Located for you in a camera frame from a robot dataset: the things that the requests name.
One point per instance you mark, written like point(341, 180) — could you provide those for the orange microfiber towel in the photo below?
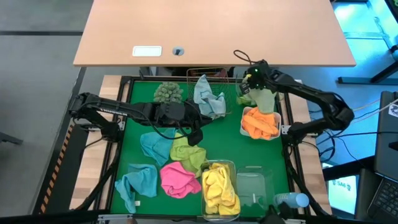
point(256, 112)
point(258, 136)
point(259, 124)

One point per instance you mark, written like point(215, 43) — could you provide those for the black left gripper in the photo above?
point(177, 113)

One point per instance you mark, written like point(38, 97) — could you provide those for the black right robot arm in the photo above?
point(311, 91)

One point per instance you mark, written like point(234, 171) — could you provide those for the yellow microfiber towel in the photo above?
point(213, 207)
point(217, 171)
point(213, 188)
point(231, 196)

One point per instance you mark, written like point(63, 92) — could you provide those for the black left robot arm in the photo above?
point(109, 109)

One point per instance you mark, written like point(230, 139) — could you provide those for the lime green microfiber towel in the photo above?
point(264, 101)
point(189, 155)
point(244, 101)

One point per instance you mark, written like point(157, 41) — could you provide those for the black panel with hazard stripe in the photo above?
point(66, 174)

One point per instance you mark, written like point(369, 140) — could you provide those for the white SA6 sign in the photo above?
point(342, 196)

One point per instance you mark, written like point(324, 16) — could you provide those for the green spiky plant ball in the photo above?
point(168, 91)

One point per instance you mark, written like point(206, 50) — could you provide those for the pink microfiber towel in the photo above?
point(178, 180)

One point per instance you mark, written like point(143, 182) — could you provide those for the light blue microfiber towel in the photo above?
point(206, 99)

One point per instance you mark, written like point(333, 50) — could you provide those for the grey chair base leg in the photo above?
point(11, 139)

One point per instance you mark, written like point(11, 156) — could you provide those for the clear rectangular plastic container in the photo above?
point(253, 189)
point(220, 218)

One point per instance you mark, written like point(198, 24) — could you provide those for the green table mat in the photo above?
point(224, 143)

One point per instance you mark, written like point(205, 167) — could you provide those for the black metal table frame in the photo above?
point(149, 77)

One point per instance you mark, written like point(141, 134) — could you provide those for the black desk leg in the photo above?
point(357, 80)

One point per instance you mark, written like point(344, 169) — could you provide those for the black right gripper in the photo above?
point(259, 76)

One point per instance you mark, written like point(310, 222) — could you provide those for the white plastic basket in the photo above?
point(279, 119)

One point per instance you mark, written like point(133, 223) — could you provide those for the white rectangular desk plate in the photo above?
point(147, 51)

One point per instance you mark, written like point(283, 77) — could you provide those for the tan wooden desk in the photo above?
point(217, 28)

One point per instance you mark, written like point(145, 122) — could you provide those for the black laptop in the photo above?
point(385, 140)

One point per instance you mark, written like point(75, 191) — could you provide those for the teal microfiber towel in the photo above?
point(140, 180)
point(155, 147)

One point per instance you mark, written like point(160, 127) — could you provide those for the pale blue water bottle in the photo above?
point(290, 200)

